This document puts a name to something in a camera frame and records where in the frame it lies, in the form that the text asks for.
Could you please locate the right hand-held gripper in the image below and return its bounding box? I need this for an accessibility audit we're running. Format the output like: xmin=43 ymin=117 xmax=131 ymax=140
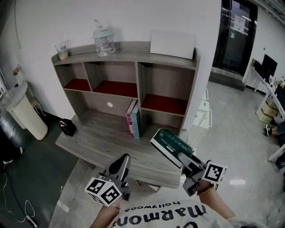
xmin=177 ymin=152 xmax=228 ymax=197

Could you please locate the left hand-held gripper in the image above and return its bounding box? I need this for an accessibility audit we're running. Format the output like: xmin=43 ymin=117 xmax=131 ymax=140
xmin=84 ymin=153 xmax=132 ymax=208

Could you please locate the green book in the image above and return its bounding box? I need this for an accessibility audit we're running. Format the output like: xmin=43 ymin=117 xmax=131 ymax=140
xmin=150 ymin=128 xmax=195 ymax=169

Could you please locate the person's left forearm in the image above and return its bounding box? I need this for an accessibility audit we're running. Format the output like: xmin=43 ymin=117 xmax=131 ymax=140
xmin=90 ymin=204 xmax=122 ymax=228

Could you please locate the person's right forearm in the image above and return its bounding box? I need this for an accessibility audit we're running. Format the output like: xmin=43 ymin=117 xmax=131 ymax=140
xmin=197 ymin=180 xmax=236 ymax=220

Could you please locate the grey wooden desk with hutch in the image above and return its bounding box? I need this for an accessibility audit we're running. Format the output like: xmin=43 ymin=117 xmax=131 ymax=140
xmin=51 ymin=41 xmax=201 ymax=192

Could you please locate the white office desk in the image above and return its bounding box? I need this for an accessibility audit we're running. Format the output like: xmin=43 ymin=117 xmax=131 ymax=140
xmin=244 ymin=64 xmax=285 ymax=163

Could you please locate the black computer monitor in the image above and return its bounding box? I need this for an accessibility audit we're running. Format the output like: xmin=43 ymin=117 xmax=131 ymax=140
xmin=274 ymin=85 xmax=285 ymax=106
xmin=261 ymin=53 xmax=278 ymax=83

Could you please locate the white drawer cabinet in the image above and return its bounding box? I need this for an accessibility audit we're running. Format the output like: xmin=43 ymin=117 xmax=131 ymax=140
xmin=191 ymin=88 xmax=214 ymax=145

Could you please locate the teal book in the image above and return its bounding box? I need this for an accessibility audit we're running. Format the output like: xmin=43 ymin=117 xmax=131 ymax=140
xmin=130 ymin=104 xmax=142 ymax=140

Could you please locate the pink book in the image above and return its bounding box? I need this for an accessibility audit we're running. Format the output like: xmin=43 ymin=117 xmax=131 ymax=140
xmin=126 ymin=99 xmax=135 ymax=138

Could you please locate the person's white printed shirt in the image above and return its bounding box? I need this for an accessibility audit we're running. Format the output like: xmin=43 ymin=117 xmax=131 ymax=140
xmin=109 ymin=199 xmax=285 ymax=228

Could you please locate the black pen holder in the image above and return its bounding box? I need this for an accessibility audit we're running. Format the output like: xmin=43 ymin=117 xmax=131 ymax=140
xmin=58 ymin=118 xmax=77 ymax=137

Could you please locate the grey door step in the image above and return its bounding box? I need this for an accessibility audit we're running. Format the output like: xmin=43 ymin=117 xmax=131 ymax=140
xmin=208 ymin=68 xmax=245 ymax=91

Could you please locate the cardboard box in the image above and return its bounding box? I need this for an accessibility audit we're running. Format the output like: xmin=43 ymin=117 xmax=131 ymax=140
xmin=260 ymin=100 xmax=279 ymax=124

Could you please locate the white power strip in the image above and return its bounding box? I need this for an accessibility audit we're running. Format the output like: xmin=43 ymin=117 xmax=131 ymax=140
xmin=26 ymin=215 xmax=39 ymax=228

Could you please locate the white flat box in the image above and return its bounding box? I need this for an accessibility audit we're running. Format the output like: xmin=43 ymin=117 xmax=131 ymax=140
xmin=150 ymin=28 xmax=197 ymax=60

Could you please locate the dark grey sofa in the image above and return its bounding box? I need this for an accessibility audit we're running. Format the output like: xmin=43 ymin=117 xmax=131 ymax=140
xmin=0 ymin=108 xmax=24 ymax=149

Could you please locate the black glass double door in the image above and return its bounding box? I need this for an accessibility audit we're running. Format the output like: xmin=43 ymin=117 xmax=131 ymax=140
xmin=212 ymin=0 xmax=259 ymax=75

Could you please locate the clear jar pale blue lid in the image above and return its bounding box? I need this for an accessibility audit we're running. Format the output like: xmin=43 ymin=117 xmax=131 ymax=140
xmin=92 ymin=19 xmax=116 ymax=58

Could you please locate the clear plastic cup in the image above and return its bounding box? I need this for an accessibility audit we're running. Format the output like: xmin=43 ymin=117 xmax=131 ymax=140
xmin=54 ymin=41 xmax=69 ymax=61

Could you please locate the white vase with dried flowers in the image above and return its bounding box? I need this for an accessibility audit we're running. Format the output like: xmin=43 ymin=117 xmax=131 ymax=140
xmin=12 ymin=64 xmax=24 ymax=86

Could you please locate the white paper notice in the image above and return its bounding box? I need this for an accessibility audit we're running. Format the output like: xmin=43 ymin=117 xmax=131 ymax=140
xmin=233 ymin=14 xmax=248 ymax=34

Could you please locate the orange bead bracelet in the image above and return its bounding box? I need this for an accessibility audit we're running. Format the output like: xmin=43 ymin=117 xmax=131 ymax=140
xmin=197 ymin=183 xmax=216 ymax=196

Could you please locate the white cable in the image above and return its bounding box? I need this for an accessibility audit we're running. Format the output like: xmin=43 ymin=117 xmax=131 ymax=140
xmin=2 ymin=173 xmax=37 ymax=224

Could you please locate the white round pedestal table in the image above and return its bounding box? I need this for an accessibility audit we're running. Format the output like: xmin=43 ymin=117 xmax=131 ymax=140
xmin=5 ymin=81 xmax=49 ymax=141

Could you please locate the white wall conduit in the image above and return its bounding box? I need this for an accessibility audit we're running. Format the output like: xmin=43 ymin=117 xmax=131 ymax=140
xmin=13 ymin=0 xmax=22 ymax=49

